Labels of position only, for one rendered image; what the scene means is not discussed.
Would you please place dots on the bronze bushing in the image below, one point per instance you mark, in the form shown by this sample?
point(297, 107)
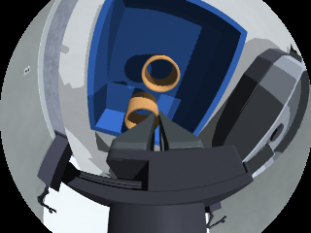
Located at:
point(160, 85)
point(140, 100)

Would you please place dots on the blue open crate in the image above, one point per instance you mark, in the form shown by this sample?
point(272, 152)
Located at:
point(204, 42)

